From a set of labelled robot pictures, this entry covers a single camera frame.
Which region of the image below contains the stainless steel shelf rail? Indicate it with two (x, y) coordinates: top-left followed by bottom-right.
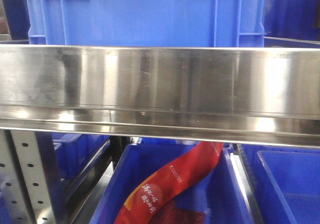
(0, 44), (320, 147)

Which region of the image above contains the perforated steel rack post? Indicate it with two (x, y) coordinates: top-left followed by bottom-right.
(0, 129), (57, 224)

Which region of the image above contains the large blue plastic bin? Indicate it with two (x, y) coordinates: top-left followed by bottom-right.
(26, 0), (265, 47)

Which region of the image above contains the lower right blue bin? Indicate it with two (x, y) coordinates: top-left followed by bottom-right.
(240, 144), (320, 224)

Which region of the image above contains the red printed banner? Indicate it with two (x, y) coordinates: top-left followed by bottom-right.
(114, 141), (224, 224)

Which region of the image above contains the lower blue bin with banner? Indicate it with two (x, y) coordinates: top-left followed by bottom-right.
(90, 143), (253, 224)

